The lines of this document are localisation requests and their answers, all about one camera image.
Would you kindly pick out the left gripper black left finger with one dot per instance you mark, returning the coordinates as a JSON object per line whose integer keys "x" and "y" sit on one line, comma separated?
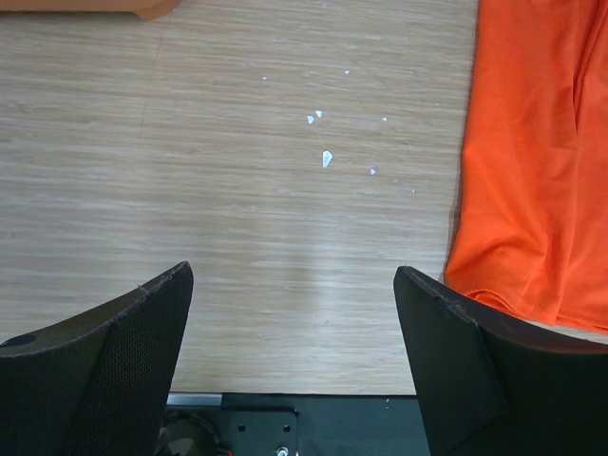
{"x": 96, "y": 383}

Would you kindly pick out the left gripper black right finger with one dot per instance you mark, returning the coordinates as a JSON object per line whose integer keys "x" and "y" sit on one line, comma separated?
{"x": 490, "y": 384}

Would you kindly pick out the orange t-shirt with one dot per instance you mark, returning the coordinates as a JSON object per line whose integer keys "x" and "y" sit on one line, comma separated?
{"x": 532, "y": 237}

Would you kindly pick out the orange plastic basket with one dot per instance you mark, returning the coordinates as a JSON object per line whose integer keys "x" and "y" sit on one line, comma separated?
{"x": 145, "y": 9}

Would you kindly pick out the aluminium rail frame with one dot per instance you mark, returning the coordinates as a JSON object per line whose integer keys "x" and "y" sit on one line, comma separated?
{"x": 193, "y": 399}

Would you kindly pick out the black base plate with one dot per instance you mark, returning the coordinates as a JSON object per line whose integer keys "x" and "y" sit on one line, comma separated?
{"x": 296, "y": 424}

